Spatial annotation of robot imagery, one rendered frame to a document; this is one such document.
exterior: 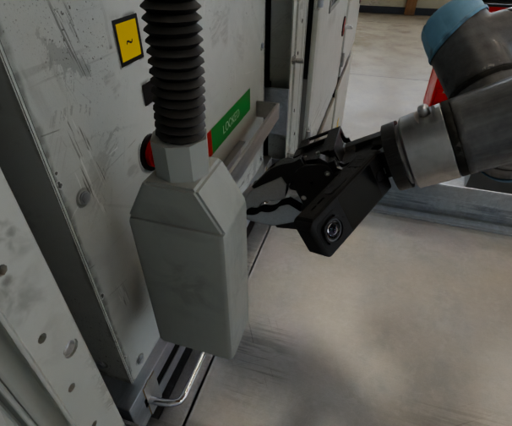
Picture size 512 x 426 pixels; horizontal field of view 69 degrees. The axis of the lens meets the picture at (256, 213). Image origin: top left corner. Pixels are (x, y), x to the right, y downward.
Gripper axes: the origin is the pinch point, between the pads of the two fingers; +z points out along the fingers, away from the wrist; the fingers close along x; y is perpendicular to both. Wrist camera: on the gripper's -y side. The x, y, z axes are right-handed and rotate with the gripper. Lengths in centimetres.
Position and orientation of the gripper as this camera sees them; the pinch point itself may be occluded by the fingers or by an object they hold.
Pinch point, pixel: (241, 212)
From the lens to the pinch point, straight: 46.7
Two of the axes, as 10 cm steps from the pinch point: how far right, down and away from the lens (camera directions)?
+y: 2.9, -5.9, 7.5
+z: -8.3, 2.4, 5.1
